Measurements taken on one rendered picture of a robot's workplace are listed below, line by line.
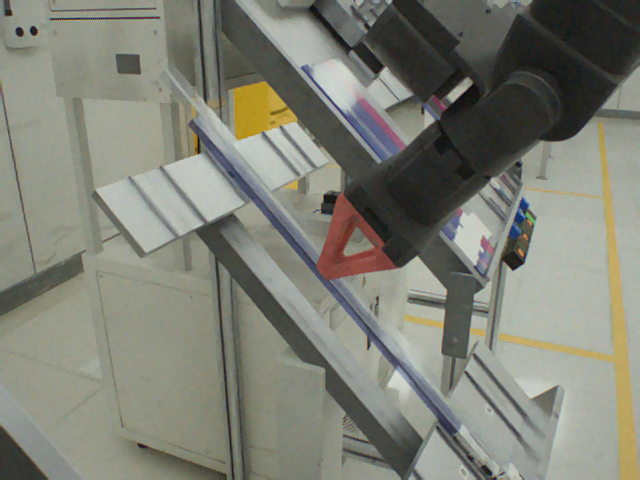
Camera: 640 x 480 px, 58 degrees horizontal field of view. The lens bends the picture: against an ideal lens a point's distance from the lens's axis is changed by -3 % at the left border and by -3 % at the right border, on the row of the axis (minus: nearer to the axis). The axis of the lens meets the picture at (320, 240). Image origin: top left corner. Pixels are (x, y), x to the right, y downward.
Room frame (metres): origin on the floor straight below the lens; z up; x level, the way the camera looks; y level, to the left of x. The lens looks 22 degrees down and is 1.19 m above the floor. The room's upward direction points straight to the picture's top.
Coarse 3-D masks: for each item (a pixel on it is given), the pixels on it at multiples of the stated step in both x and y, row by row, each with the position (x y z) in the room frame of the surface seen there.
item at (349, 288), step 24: (168, 72) 0.49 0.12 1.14; (192, 96) 0.49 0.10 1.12; (216, 120) 0.48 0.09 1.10; (216, 144) 0.47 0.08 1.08; (240, 168) 0.46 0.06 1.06; (264, 192) 0.45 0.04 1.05; (288, 216) 0.44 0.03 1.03; (312, 240) 0.43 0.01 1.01; (360, 288) 0.42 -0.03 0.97; (360, 312) 0.41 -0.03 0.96; (384, 336) 0.40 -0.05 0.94; (408, 360) 0.39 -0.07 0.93; (432, 384) 0.38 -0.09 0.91; (456, 408) 0.38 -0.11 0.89; (480, 432) 0.37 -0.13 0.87; (480, 456) 0.36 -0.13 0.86; (504, 456) 0.36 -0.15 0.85
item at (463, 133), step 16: (448, 80) 0.37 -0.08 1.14; (464, 80) 0.40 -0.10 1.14; (464, 96) 0.38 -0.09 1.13; (448, 112) 0.38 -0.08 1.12; (464, 112) 0.37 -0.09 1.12; (448, 128) 0.37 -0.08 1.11; (464, 128) 0.36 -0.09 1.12; (480, 128) 0.36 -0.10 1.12; (448, 144) 0.38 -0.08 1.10; (464, 144) 0.36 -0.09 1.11; (480, 144) 0.35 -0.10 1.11; (496, 144) 0.35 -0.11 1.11; (528, 144) 0.35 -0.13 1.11; (464, 160) 0.37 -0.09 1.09; (480, 160) 0.36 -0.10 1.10; (496, 160) 0.36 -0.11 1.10; (512, 160) 0.36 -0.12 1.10; (496, 176) 0.37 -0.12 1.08
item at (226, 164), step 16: (192, 128) 0.62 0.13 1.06; (208, 144) 0.61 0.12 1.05; (224, 160) 0.60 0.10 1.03; (240, 176) 0.59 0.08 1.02; (288, 240) 0.56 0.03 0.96; (304, 256) 0.56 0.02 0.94; (336, 288) 0.54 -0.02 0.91; (368, 336) 0.52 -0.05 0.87; (384, 352) 0.51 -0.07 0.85; (400, 368) 0.51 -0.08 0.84; (416, 384) 0.50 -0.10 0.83
